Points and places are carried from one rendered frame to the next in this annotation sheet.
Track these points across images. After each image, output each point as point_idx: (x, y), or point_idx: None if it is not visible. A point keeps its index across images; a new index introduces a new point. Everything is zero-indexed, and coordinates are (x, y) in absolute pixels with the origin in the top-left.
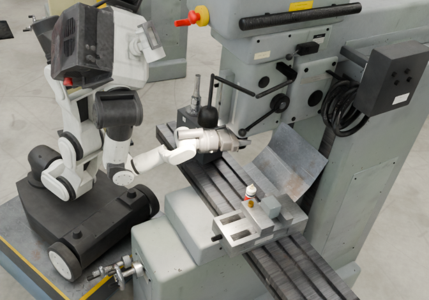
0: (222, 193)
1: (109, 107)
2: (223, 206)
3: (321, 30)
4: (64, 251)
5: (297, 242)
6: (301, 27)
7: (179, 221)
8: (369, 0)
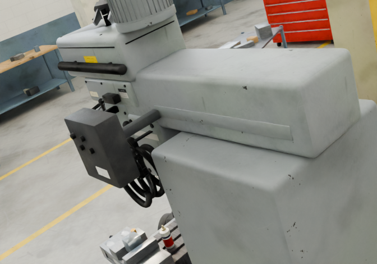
0: (176, 228)
1: (101, 109)
2: (160, 235)
3: (120, 85)
4: (162, 218)
5: None
6: (101, 77)
7: None
8: (183, 67)
